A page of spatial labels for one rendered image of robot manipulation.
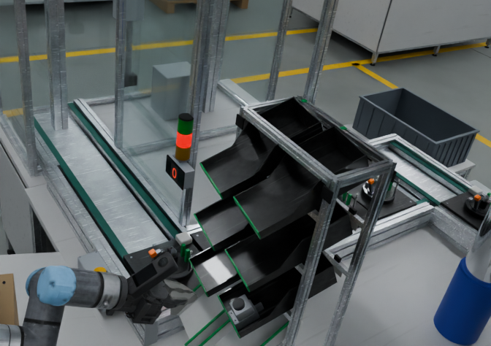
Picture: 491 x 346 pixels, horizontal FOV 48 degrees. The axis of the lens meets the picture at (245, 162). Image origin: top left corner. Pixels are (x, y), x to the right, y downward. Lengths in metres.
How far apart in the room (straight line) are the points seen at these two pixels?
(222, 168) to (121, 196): 0.95
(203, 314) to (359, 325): 0.59
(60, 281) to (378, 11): 5.64
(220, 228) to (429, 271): 1.11
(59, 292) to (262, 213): 0.45
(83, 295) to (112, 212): 1.03
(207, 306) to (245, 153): 0.50
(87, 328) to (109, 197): 0.60
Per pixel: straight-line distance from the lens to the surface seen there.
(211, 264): 1.55
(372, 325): 2.01
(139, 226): 2.10
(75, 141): 2.58
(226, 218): 1.43
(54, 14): 2.44
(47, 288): 1.15
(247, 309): 1.38
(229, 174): 1.33
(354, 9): 6.70
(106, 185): 2.30
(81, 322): 1.87
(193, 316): 1.67
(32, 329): 1.25
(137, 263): 1.88
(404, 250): 2.36
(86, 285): 1.17
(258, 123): 1.30
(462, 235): 2.46
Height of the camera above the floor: 2.27
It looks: 33 degrees down
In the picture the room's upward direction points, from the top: 10 degrees clockwise
